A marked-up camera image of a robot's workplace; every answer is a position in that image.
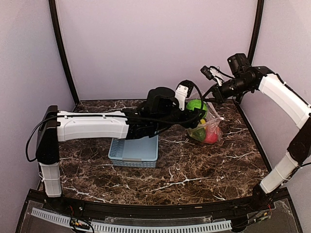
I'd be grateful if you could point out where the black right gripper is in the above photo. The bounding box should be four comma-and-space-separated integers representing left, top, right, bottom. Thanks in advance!
201, 75, 253, 104

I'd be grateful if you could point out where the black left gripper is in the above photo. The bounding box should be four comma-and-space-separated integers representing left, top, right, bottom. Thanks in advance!
154, 106, 206, 131

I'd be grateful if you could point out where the green toy watermelon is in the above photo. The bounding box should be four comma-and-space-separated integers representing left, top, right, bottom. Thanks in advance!
186, 99, 208, 118

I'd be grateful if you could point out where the green toy bell pepper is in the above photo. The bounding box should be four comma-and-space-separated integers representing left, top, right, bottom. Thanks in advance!
190, 128, 206, 142

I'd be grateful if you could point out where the clear zip top bag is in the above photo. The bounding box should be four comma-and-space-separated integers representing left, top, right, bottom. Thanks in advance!
187, 103, 224, 141

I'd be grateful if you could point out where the red toy apple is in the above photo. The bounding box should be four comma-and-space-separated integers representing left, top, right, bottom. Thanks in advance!
204, 128, 220, 144

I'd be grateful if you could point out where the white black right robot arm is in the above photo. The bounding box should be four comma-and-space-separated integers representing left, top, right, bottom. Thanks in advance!
201, 65, 311, 211

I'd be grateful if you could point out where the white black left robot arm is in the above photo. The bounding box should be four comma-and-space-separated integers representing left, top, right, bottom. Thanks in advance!
31, 105, 205, 212

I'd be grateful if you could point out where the light blue plastic basket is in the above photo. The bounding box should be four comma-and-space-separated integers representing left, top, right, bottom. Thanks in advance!
108, 136, 158, 168

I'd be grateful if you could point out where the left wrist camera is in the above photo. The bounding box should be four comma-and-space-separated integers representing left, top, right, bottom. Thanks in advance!
144, 87, 175, 114

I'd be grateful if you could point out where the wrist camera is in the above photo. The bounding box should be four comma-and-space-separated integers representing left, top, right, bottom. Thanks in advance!
227, 53, 251, 76
144, 87, 175, 114

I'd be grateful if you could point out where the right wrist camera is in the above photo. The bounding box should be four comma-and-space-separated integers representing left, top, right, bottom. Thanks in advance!
227, 53, 251, 76

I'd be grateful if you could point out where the black right frame post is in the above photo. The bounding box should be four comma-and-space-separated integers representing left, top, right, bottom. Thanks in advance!
247, 0, 265, 63

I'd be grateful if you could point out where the black frame post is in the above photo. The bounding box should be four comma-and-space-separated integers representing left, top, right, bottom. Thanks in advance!
247, 0, 265, 63
48, 0, 80, 105

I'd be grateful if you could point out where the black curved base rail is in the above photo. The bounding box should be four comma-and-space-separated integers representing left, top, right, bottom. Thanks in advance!
26, 189, 286, 228

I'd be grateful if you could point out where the white slotted cable duct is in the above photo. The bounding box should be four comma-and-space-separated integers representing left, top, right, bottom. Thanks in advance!
31, 208, 232, 233

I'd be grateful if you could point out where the black left frame post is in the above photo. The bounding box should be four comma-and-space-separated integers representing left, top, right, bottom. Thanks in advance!
48, 0, 80, 105

